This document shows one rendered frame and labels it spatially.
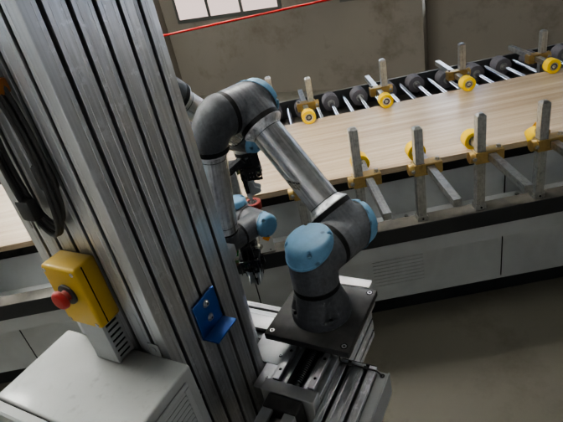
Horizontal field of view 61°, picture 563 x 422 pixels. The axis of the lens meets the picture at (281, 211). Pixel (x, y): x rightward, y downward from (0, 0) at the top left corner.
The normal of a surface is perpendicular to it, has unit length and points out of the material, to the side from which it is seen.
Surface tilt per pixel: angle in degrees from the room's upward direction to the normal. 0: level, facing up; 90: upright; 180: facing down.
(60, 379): 0
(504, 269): 90
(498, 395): 0
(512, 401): 0
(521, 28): 90
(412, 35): 90
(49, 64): 90
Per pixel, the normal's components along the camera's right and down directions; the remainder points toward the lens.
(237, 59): -0.44, 0.52
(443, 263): 0.06, 0.49
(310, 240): -0.28, -0.78
